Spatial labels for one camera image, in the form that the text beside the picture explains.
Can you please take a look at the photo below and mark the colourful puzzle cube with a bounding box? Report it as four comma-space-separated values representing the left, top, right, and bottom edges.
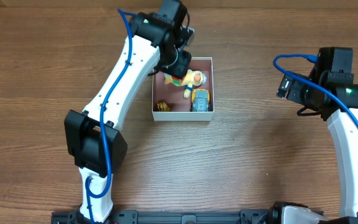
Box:
172, 77, 182, 86

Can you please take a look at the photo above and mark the cream plush pig toy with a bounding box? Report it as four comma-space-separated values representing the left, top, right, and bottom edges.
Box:
164, 69, 208, 99

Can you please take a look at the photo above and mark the yellow grey toy truck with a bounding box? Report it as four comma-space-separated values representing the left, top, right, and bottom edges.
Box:
191, 88, 210, 112

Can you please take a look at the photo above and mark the golden round wheel toy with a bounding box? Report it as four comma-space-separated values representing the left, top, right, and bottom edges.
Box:
156, 102, 171, 112

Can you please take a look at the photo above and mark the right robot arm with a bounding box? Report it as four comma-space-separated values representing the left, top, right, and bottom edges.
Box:
273, 47, 358, 223

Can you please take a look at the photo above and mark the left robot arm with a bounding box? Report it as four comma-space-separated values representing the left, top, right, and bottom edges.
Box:
51, 0, 194, 223

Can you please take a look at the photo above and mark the white box with pink interior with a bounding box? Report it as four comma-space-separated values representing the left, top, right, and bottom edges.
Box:
152, 57, 215, 122

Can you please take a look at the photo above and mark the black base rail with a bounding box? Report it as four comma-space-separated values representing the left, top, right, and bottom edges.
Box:
50, 210, 326, 224

